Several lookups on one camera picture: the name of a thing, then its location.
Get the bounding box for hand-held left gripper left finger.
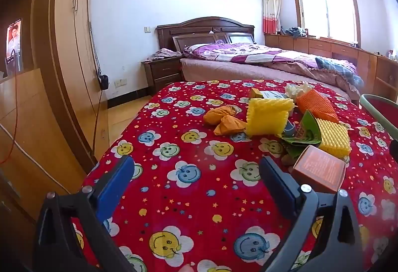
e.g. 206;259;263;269
33;155;136;272

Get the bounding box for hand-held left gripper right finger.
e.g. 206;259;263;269
259;156;372;272

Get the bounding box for yellow foam fruit net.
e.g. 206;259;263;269
246;98;295;138

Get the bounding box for green and red bin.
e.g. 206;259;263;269
359;93;398;139

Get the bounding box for orange cardboard box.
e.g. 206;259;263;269
292;144;346;193

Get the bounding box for green mosquito coil box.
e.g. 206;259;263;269
281;110;322;146

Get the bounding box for small yellow foam net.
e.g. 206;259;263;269
317;118;352;158

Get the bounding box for red smiley flower blanket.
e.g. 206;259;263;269
73;79;398;272

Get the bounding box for orange crumpled wrapper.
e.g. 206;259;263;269
203;106;240;126
214;115;248;136

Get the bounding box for orange foam fruit net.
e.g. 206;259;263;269
295;89;340;123

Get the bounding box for white cardboard box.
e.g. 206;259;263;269
259;90;288;100

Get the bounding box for small gold box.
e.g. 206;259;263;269
249;88;265;103

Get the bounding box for light wooden desk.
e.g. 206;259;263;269
0;68;88;223

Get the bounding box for dark wooden nightstand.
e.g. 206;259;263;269
141;56;184;95

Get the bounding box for bed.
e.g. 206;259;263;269
180;44;364;101

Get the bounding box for blue plaid cloth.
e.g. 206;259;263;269
315;57;364;86

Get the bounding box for purple floral quilt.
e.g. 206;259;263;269
183;42;358;80

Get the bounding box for wooden wardrobe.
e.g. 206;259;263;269
31;0;109;173

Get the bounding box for pink folded clothes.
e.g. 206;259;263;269
148;48;182;61

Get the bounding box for low wooden cabinet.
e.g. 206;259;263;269
264;33;398;101

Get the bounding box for blue clothes pile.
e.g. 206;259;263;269
284;26;308;38

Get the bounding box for purple floral pillow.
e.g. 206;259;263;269
183;44;218;55

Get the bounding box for phone with lit screen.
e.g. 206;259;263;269
4;19;23;74

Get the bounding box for dark wooden headboard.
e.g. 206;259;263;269
155;16;255;52

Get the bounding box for floral red curtain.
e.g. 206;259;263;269
262;0;282;35

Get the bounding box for wooden framed window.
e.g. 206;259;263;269
291;0;361;43

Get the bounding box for white cable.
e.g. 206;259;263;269
0;123;72;195

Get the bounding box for orange cable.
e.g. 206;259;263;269
0;73;19;164

